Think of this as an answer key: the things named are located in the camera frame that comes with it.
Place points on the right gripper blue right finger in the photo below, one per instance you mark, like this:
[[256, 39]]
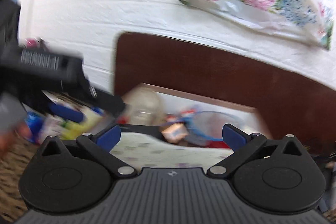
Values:
[[234, 137]]

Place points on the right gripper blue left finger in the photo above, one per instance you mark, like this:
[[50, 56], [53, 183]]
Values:
[[109, 139]]

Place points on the person's left hand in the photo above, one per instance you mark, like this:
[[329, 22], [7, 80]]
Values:
[[9, 138]]

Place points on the white christmas pattern pouch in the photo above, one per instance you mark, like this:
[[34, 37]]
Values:
[[142, 151]]

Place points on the blue and yellow box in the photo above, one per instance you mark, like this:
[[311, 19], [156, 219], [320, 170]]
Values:
[[70, 119]]

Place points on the clear plastic bottle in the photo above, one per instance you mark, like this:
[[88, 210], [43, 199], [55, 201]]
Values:
[[143, 107]]

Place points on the brown cardboard box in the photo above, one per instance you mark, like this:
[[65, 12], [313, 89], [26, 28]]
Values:
[[176, 102]]

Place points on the small brown carton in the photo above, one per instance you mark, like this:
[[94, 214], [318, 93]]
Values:
[[175, 133]]

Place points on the dark brown wooden headboard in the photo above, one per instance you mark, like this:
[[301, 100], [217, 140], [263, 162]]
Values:
[[288, 102]]

